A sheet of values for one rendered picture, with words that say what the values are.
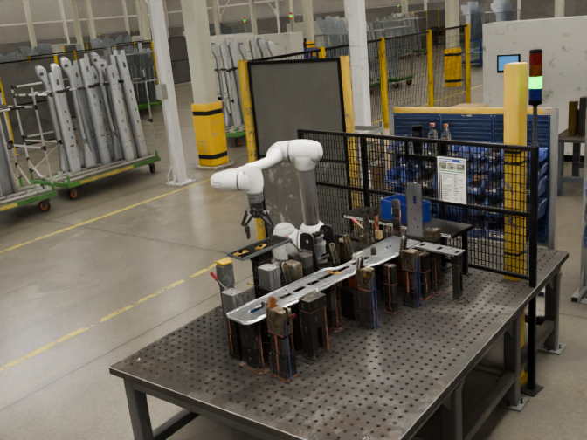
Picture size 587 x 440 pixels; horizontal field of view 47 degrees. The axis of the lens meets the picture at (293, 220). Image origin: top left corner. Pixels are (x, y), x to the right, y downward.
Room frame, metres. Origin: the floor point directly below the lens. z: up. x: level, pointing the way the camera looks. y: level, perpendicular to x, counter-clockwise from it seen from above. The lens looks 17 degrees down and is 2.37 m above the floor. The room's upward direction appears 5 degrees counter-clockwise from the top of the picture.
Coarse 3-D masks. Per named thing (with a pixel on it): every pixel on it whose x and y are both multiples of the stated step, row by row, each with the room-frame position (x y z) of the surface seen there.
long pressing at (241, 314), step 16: (384, 240) 3.89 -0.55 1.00; (400, 240) 3.87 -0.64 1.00; (352, 256) 3.66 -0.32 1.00; (368, 256) 3.65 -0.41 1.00; (384, 256) 3.62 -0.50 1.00; (320, 272) 3.46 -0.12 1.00; (352, 272) 3.42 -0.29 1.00; (288, 288) 3.28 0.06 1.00; (304, 288) 3.26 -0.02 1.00; (320, 288) 3.25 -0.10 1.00; (256, 304) 3.11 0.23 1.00; (288, 304) 3.08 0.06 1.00; (240, 320) 2.94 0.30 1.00; (256, 320) 2.93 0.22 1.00
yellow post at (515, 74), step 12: (504, 72) 3.83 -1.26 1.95; (516, 72) 3.77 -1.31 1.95; (504, 84) 3.83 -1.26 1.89; (516, 84) 3.77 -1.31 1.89; (504, 96) 3.83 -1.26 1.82; (516, 96) 3.77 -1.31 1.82; (504, 108) 3.83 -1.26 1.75; (516, 108) 3.78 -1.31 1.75; (504, 120) 3.83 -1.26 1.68; (516, 120) 3.78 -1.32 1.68; (504, 132) 3.83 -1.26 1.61; (516, 132) 3.78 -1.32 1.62; (516, 144) 3.77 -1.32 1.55; (516, 168) 3.77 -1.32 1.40; (516, 180) 3.77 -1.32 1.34; (516, 192) 3.77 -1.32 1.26; (516, 204) 3.77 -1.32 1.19; (516, 216) 3.77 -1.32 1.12; (516, 228) 3.77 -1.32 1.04; (516, 240) 3.77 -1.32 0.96; (516, 252) 3.77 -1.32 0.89; (516, 264) 3.77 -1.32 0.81; (504, 276) 3.83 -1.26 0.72
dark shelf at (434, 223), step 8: (360, 208) 4.54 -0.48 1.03; (368, 208) 4.53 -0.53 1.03; (344, 216) 4.44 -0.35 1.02; (352, 216) 4.38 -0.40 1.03; (360, 216) 4.36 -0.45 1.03; (384, 224) 4.18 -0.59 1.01; (392, 224) 4.13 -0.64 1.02; (424, 224) 4.04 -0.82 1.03; (432, 224) 4.02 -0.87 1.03; (440, 224) 4.01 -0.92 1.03; (448, 224) 3.99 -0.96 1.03; (456, 224) 3.98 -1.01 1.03; (464, 224) 3.96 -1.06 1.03; (440, 232) 3.86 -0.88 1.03; (448, 232) 3.84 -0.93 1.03; (456, 232) 3.83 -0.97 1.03; (464, 232) 3.87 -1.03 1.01
